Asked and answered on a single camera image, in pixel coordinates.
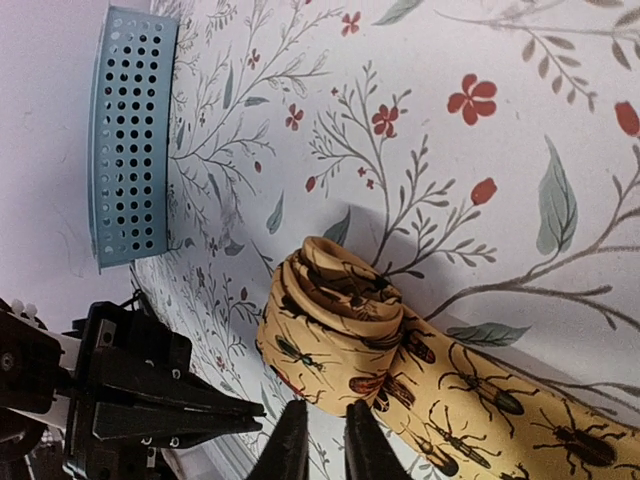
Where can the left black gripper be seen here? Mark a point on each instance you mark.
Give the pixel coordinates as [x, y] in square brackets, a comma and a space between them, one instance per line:
[131, 392]

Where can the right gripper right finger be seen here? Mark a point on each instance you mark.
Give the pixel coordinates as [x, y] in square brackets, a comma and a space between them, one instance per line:
[368, 455]

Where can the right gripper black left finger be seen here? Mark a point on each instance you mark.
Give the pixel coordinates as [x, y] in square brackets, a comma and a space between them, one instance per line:
[286, 454]

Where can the yellow beetle-print tie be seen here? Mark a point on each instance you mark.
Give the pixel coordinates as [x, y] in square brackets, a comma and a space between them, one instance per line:
[336, 332]

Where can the floral table mat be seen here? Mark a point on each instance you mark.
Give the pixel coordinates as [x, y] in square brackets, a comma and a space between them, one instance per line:
[481, 156]

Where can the blue plastic basket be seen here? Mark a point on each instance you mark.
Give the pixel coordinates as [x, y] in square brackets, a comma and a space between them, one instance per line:
[129, 136]

